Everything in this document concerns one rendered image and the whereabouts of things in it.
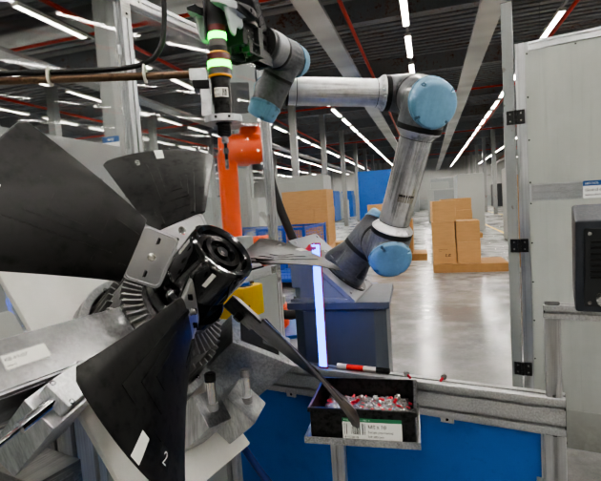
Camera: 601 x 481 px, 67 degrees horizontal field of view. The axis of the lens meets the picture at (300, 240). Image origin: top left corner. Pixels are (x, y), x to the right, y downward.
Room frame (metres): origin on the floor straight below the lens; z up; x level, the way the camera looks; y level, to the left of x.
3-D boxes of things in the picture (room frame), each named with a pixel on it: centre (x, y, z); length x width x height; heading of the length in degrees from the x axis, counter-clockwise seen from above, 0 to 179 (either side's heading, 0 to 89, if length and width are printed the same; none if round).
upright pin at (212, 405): (0.75, 0.17, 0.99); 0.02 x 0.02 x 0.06
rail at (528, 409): (1.13, -0.13, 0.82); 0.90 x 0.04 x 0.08; 61
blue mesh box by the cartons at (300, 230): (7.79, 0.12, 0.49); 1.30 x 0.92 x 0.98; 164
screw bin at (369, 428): (0.95, -0.12, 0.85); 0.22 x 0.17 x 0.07; 76
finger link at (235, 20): (0.85, 0.10, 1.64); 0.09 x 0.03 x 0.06; 163
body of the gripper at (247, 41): (0.96, 0.08, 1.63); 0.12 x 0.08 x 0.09; 151
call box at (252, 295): (1.32, 0.21, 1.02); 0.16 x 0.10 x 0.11; 61
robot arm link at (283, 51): (1.03, 0.04, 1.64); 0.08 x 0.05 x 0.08; 61
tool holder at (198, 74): (0.86, 0.14, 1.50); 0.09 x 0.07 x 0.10; 96
